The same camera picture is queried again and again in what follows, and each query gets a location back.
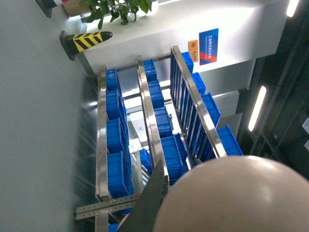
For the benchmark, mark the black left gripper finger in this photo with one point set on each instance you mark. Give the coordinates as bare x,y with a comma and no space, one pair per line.
143,216

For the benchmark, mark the beige plastic dustpan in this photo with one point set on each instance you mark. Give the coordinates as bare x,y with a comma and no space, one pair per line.
237,194

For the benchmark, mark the steel flow rack shelf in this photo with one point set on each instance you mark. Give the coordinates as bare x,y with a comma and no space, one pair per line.
201,137

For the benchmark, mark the yellow black traffic cone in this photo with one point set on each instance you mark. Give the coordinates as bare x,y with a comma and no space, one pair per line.
73,44

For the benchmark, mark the green potted plant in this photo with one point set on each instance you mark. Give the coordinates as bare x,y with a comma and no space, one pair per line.
124,10

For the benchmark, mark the orange wall sign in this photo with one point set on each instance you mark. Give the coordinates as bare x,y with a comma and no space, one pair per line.
193,50

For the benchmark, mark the blue red wall sign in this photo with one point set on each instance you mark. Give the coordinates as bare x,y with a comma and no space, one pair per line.
208,46

